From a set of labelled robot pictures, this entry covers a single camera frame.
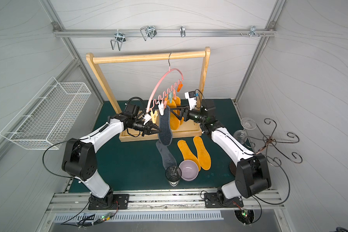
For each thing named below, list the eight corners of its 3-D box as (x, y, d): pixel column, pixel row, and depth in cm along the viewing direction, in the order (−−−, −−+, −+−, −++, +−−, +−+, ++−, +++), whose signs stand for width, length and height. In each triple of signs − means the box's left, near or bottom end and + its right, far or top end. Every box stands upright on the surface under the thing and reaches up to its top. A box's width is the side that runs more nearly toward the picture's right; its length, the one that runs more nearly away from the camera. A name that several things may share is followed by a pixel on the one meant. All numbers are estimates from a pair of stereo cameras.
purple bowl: (183, 184, 81) (184, 181, 76) (178, 165, 88) (178, 162, 83) (200, 179, 83) (201, 176, 78) (193, 161, 89) (194, 157, 85)
